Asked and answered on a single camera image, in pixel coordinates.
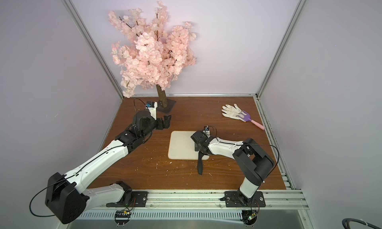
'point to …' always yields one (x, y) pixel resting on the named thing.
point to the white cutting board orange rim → (182, 146)
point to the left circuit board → (122, 217)
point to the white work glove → (233, 112)
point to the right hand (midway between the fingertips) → (206, 141)
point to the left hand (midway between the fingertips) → (165, 114)
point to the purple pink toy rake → (247, 117)
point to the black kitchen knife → (200, 167)
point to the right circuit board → (249, 217)
